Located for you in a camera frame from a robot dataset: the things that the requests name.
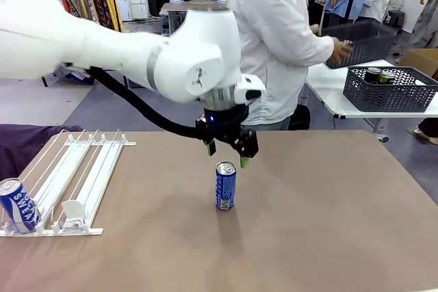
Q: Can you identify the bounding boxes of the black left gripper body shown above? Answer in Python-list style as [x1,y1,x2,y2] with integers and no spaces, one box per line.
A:
[195,105,248,145]

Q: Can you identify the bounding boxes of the blue can with barcode label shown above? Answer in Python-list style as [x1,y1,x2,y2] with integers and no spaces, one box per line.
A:
[215,161,237,211]

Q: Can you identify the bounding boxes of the large grey-blue plastic basket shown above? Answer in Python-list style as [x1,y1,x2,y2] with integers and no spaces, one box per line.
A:
[343,66,438,113]

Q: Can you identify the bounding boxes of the grey-blue basket with label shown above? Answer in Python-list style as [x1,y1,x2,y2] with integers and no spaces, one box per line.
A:
[320,19,398,70]

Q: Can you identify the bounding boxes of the white can dispenser rack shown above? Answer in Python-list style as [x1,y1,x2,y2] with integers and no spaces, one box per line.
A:
[0,129,137,238]

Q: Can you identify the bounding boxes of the person's right hand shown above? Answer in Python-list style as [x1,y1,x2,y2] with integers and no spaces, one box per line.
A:
[329,38,354,64]

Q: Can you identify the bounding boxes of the person's blue jeans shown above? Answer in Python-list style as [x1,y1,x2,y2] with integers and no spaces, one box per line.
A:
[255,115,292,132]

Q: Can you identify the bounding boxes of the white side table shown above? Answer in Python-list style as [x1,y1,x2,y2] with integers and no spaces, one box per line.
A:
[305,59,438,119]

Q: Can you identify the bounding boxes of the person in white shirt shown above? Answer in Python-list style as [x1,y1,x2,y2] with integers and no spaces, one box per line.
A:
[227,0,335,127]

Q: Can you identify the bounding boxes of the small white air purifier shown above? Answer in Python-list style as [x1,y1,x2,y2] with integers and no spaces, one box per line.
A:
[114,0,133,22]

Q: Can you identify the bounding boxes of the bystander's shoe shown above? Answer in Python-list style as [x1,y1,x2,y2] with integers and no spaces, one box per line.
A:
[413,127,438,145]

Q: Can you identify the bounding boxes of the dark purple cloth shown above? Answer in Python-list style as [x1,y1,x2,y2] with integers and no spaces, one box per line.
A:
[0,123,83,181]

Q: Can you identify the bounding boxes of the brown cardboard box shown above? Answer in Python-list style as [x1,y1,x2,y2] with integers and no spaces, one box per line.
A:
[399,48,438,79]

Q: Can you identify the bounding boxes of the black plastic stool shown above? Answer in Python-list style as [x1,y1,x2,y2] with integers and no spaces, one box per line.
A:
[387,10,407,35]

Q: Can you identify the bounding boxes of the blue Pocari Sweat can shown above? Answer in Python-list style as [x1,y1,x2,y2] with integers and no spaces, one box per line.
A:
[0,178,42,234]

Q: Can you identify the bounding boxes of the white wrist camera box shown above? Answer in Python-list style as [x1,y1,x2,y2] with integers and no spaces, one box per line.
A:
[234,74,267,105]

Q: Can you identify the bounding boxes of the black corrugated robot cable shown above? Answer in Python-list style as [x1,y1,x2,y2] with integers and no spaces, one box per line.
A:
[88,66,203,140]

